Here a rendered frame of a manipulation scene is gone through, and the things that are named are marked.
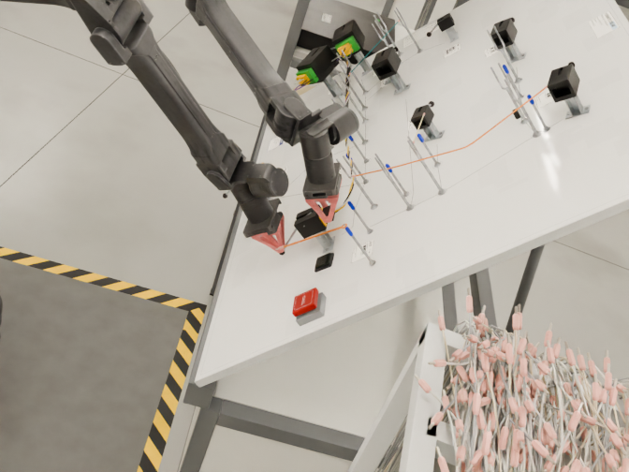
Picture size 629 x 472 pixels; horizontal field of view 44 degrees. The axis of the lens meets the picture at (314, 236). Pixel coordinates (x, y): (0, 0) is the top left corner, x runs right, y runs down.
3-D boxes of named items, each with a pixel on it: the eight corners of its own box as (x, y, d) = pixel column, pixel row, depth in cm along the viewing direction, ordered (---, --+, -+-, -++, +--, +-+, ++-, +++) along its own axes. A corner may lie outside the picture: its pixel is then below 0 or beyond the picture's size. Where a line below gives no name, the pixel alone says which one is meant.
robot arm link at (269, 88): (181, 7, 172) (184, -34, 164) (205, 2, 175) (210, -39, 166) (278, 150, 156) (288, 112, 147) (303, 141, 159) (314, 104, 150)
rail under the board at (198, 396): (182, 403, 161) (188, 382, 157) (261, 128, 256) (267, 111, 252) (208, 410, 162) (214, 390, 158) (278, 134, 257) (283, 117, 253)
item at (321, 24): (290, 46, 249) (296, 26, 246) (300, 7, 278) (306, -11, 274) (387, 78, 253) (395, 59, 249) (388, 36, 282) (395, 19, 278)
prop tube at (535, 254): (494, 361, 167) (532, 246, 149) (493, 352, 169) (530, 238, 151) (509, 362, 167) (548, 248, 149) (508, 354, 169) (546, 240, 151)
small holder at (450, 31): (433, 45, 216) (422, 25, 213) (460, 30, 213) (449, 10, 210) (434, 51, 212) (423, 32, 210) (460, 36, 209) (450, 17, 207)
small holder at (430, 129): (450, 115, 179) (435, 91, 176) (441, 140, 173) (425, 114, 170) (433, 121, 182) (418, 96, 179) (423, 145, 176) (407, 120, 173)
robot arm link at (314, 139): (291, 129, 150) (313, 136, 147) (315, 113, 154) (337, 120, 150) (298, 160, 154) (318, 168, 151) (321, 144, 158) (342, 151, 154)
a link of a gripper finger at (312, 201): (346, 207, 164) (340, 169, 159) (343, 228, 159) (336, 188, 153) (314, 209, 166) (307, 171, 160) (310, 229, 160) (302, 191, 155)
